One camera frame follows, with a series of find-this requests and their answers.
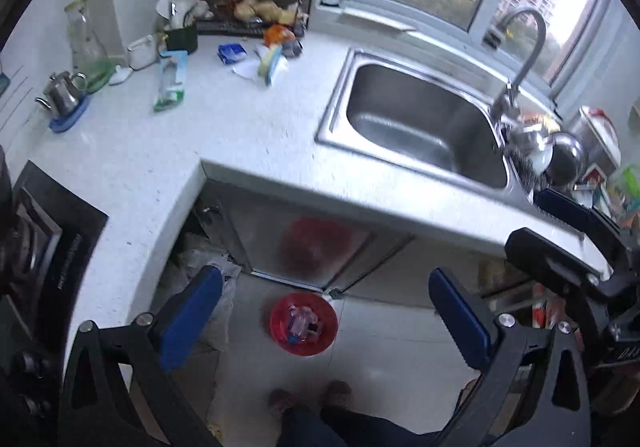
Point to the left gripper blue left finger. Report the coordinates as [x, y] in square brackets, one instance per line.
[95, 406]

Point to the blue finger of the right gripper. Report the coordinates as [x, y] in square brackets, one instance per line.
[563, 208]
[547, 263]

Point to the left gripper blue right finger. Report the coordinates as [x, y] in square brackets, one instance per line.
[554, 406]

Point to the blue plastic package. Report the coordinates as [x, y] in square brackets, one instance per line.
[172, 80]

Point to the white paper scrap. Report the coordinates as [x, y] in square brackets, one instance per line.
[251, 70]

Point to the teal scrub brush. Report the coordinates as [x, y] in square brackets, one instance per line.
[270, 63]

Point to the blue tissue pack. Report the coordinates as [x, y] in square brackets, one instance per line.
[231, 53]

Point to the purple grape juice bottle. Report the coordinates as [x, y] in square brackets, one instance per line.
[303, 323]

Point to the red trash bin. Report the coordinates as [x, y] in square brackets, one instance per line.
[278, 324]

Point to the steel bowls in rack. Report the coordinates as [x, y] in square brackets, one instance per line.
[544, 159]

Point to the white rice cooker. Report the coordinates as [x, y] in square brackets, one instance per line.
[597, 134]

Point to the plastic bag under counter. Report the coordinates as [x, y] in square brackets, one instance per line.
[198, 255]

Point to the black gas stove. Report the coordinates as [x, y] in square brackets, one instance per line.
[48, 235]

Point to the stainless steel sink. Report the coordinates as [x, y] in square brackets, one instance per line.
[414, 117]

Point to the blue teapot saucer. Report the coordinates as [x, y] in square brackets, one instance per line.
[64, 123]

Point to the small steel teapot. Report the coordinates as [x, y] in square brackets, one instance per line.
[63, 93]

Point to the glass carafe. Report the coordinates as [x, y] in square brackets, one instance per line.
[89, 56]

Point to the white mug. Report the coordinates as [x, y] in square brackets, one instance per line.
[142, 52]

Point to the dark green utensil cup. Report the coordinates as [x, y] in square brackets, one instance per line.
[185, 39]

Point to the orange pickle jar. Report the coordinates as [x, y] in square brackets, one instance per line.
[277, 34]

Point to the white ceramic spoon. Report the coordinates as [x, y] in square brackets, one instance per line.
[175, 11]

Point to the ginger root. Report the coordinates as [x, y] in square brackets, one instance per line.
[266, 10]

